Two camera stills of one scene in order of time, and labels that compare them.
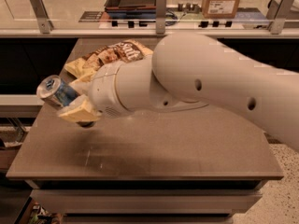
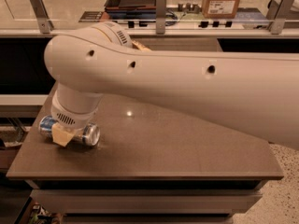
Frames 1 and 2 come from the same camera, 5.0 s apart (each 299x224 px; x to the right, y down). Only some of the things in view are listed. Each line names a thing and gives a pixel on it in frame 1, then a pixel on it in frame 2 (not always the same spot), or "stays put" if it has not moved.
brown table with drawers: x=162 y=166 stays put
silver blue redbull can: x=58 y=91 -> x=89 y=135
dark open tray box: x=132 y=1 stays put
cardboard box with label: x=221 y=1 stays put
